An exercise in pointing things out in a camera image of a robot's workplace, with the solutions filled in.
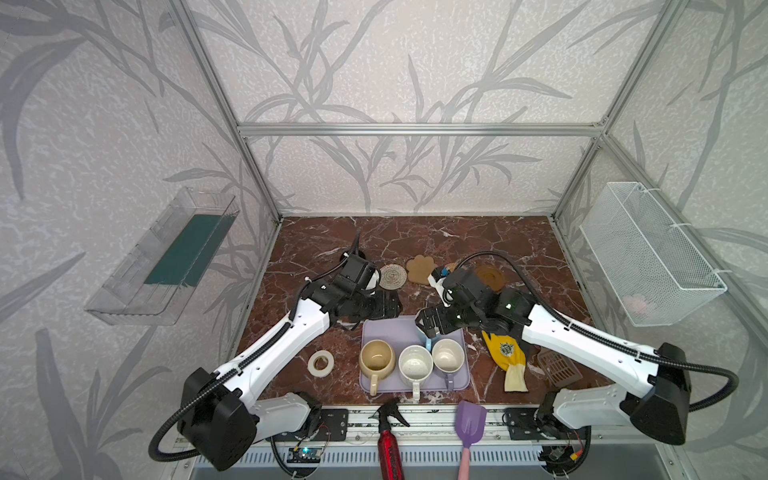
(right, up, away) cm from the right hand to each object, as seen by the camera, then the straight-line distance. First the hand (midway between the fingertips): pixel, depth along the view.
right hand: (429, 307), depth 75 cm
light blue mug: (+1, -10, +4) cm, 11 cm away
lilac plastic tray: (-7, -10, +13) cm, 18 cm away
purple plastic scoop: (+10, -29, -2) cm, 31 cm away
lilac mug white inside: (+6, -15, +8) cm, 18 cm away
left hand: (-9, +1, +2) cm, 9 cm away
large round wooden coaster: (+23, +5, +24) cm, 34 cm away
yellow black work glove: (+23, -16, +9) cm, 30 cm away
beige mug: (-14, -17, +8) cm, 23 cm away
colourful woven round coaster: (-10, +4, +27) cm, 29 cm away
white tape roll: (-29, -20, +7) cm, 36 cm away
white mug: (-3, -17, +7) cm, 19 cm away
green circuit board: (-31, -35, -5) cm, 46 cm away
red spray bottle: (-10, -33, -10) cm, 36 cm away
